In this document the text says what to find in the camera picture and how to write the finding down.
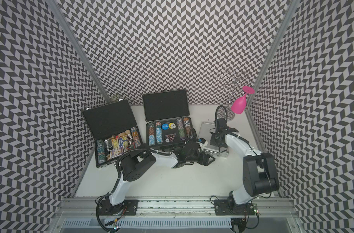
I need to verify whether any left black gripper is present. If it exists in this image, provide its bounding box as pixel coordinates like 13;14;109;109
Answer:
186;151;217;166

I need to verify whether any silver aluminium poker case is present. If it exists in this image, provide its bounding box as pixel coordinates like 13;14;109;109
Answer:
198;122;229;159

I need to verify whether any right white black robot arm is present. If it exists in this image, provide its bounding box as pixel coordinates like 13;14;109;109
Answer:
210;105;280;215

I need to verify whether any middle black poker case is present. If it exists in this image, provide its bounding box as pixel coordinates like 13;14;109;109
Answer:
142;89;193;151

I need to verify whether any black poker case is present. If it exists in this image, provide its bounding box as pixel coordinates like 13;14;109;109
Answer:
142;89;193;151
82;100;140;168

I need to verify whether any left black poker case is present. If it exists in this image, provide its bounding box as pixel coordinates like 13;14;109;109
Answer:
82;100;140;168

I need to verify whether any triangular all in marker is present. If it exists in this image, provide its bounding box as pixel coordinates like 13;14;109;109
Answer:
165;134;176;143

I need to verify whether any yellow white dealer chip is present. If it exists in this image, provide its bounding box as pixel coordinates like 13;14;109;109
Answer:
169;123;176;129

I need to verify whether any blue small blind button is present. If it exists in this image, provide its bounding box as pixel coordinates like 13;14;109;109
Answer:
161;123;169;130

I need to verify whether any pink plastic wine glass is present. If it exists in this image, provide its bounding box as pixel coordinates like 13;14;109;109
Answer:
231;85;255;114

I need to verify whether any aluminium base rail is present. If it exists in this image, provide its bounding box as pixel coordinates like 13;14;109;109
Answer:
55;197;298;218

